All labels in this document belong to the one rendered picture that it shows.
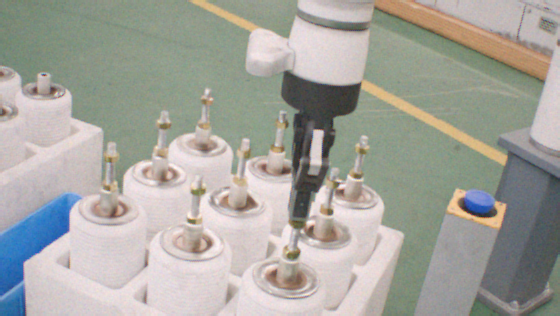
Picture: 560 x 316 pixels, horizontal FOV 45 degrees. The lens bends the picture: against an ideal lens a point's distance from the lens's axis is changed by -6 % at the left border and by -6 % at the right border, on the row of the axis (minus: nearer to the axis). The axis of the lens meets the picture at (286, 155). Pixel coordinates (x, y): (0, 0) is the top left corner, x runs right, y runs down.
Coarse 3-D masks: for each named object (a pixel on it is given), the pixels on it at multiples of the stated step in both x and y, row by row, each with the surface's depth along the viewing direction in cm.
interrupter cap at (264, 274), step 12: (264, 264) 79; (276, 264) 80; (300, 264) 81; (252, 276) 77; (264, 276) 77; (300, 276) 79; (312, 276) 79; (264, 288) 75; (276, 288) 75; (288, 288) 76; (300, 288) 76; (312, 288) 77
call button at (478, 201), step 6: (468, 192) 87; (474, 192) 87; (480, 192) 87; (468, 198) 85; (474, 198) 85; (480, 198) 85; (486, 198) 86; (492, 198) 86; (468, 204) 86; (474, 204) 85; (480, 204) 84; (486, 204) 84; (492, 204) 85; (474, 210) 85; (480, 210) 85; (486, 210) 85
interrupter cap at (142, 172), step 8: (152, 160) 97; (136, 168) 95; (144, 168) 95; (176, 168) 97; (136, 176) 93; (144, 176) 93; (152, 176) 94; (168, 176) 95; (176, 176) 95; (184, 176) 95; (144, 184) 92; (152, 184) 91; (160, 184) 92; (168, 184) 92; (176, 184) 93
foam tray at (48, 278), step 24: (384, 240) 103; (24, 264) 84; (48, 264) 84; (384, 264) 97; (48, 288) 83; (72, 288) 81; (96, 288) 82; (144, 288) 85; (360, 288) 91; (384, 288) 103; (48, 312) 85; (72, 312) 83; (96, 312) 81; (120, 312) 79; (144, 312) 79; (336, 312) 85; (360, 312) 87
